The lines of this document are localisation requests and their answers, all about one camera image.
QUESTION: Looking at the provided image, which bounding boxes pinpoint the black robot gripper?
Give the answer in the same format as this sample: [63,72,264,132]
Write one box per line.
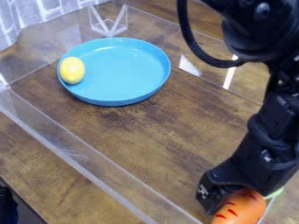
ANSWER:
[195,134,299,215]

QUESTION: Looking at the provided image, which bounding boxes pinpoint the orange toy carrot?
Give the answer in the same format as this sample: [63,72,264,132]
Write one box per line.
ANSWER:
[210,187,286,224]

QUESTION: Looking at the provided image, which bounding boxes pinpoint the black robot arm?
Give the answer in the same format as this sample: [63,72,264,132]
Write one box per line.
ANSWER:
[196,0,299,214]

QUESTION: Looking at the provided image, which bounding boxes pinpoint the blue round plate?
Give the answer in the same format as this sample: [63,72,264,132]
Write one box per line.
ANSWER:
[56,38,172,107]

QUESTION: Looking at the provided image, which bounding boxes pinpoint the yellow toy lemon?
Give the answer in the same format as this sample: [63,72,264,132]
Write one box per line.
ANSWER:
[60,57,85,85]

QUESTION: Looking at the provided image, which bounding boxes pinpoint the white lattice curtain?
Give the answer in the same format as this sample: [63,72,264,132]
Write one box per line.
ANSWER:
[0,0,110,52]

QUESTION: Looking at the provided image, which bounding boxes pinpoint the clear acrylic tray wall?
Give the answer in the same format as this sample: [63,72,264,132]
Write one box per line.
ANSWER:
[0,87,202,224]

